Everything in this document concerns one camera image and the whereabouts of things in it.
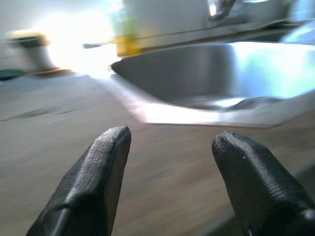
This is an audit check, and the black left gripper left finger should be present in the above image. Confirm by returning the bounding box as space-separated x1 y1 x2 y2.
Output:
26 125 132 236

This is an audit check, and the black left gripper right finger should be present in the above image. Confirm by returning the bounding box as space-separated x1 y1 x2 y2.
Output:
211 130 315 236

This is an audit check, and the stainless steel kitchen sink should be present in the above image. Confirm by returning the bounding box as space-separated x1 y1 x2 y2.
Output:
109 36 315 130

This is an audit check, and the white ceramic cup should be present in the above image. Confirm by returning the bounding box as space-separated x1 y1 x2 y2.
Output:
14 36 57 73

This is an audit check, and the green scouring pad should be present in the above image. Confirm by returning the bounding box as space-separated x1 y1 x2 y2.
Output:
0 69 23 81

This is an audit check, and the yellow dish soap pump bottle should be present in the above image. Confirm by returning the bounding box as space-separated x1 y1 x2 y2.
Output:
110 0 153 57

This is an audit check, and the yellow dish sponge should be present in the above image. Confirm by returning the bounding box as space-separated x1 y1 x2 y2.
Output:
6 29 51 46

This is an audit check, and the grey gooseneck sink faucet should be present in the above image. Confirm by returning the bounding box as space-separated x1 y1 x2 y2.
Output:
206 0 249 24

